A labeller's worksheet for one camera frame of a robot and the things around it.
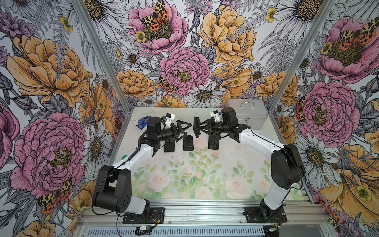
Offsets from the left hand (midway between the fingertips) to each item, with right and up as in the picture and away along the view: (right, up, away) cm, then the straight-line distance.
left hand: (189, 132), depth 80 cm
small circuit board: (-21, -46, -9) cm, 51 cm away
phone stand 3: (+4, +2, +1) cm, 4 cm away
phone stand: (-14, -11, +19) cm, 26 cm away
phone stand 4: (+15, -7, +14) cm, 21 cm away
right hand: (+5, +2, +3) cm, 6 cm away
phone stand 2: (-1, -9, +19) cm, 21 cm away
